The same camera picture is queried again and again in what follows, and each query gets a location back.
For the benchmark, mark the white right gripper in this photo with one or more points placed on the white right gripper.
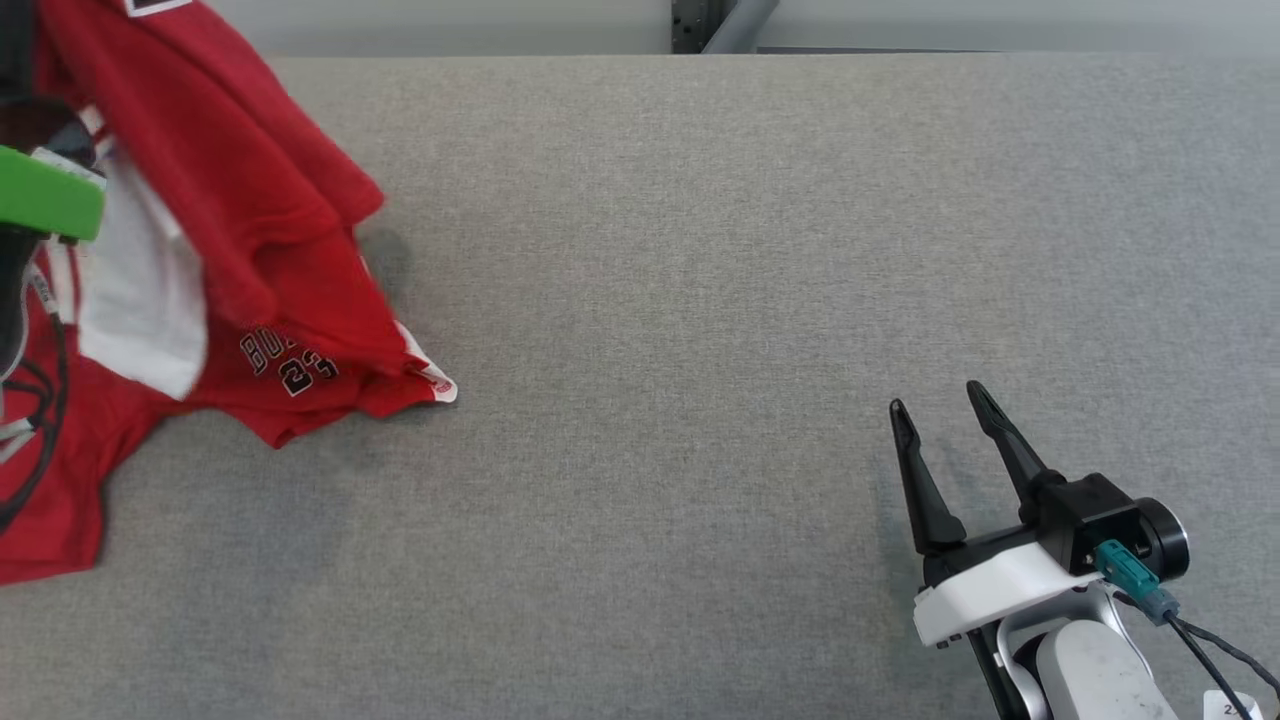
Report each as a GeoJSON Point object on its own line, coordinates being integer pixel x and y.
{"type": "Point", "coordinates": [990, 590]}

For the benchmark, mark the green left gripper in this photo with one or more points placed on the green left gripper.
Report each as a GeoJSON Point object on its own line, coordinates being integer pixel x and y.
{"type": "Point", "coordinates": [50, 200]}

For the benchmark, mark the red Bulls 23 jersey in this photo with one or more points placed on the red Bulls 23 jersey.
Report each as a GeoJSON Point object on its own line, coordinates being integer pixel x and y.
{"type": "Point", "coordinates": [250, 200]}

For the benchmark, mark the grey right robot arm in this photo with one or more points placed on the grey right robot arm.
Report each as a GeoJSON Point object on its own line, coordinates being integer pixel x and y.
{"type": "Point", "coordinates": [1090, 670]}

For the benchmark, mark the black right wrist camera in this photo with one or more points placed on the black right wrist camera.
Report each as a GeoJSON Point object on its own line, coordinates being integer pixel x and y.
{"type": "Point", "coordinates": [1080, 510]}

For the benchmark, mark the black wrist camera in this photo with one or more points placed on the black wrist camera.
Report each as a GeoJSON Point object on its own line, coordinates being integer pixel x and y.
{"type": "Point", "coordinates": [12, 300]}
{"type": "Point", "coordinates": [1080, 510]}

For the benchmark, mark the teal right camera connector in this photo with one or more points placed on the teal right camera connector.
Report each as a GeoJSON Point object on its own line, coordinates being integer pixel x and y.
{"type": "Point", "coordinates": [1130, 578]}

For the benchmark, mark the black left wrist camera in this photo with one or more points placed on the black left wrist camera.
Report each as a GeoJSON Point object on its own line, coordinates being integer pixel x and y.
{"type": "Point", "coordinates": [12, 300]}

